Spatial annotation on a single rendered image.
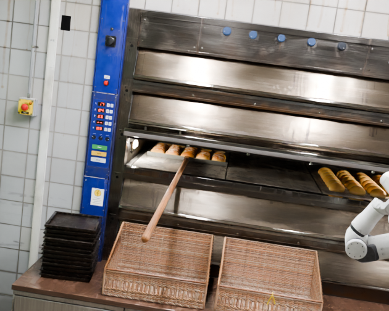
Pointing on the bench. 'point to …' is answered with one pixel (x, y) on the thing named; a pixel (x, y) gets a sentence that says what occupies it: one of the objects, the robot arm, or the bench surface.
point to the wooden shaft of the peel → (163, 203)
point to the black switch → (110, 41)
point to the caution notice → (97, 197)
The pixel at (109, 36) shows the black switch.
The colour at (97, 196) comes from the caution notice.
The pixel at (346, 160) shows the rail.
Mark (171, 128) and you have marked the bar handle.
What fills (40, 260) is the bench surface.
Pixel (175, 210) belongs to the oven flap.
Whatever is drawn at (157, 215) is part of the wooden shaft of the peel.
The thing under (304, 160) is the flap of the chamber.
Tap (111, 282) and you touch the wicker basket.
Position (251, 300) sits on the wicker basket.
